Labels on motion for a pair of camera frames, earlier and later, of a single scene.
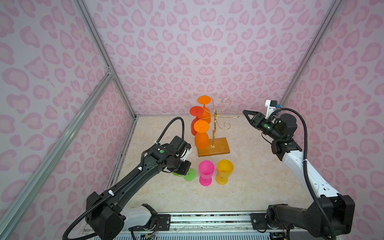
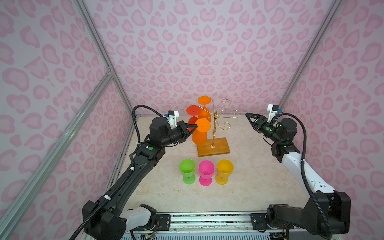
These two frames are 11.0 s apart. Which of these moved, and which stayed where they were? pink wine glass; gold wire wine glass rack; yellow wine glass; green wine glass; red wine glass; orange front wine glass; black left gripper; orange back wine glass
Moved: green wine glass; red wine glass; orange front wine glass; black left gripper
Stayed: pink wine glass; orange back wine glass; gold wire wine glass rack; yellow wine glass
